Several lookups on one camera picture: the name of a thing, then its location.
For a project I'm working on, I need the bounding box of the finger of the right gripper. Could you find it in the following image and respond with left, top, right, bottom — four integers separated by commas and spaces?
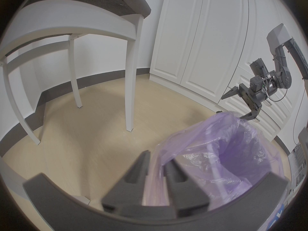
239, 107, 262, 120
221, 86, 241, 100

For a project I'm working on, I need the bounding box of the white wardrobe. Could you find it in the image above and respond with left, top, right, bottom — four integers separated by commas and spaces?
149, 0, 300, 142

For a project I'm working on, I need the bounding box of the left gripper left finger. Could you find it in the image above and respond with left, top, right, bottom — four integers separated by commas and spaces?
101, 150, 151, 213

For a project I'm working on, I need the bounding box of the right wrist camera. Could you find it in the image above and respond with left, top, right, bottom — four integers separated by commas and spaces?
249, 76, 264, 92

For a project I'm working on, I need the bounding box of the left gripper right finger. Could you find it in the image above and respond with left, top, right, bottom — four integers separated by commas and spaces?
165, 159, 210, 218

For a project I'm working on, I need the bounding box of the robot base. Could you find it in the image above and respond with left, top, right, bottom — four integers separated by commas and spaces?
269, 143, 308, 227

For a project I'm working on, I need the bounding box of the grey white chair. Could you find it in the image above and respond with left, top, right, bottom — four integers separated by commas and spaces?
0, 0, 151, 146

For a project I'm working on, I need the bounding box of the purple plastic bag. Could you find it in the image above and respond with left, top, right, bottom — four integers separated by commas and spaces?
142, 112, 286, 207

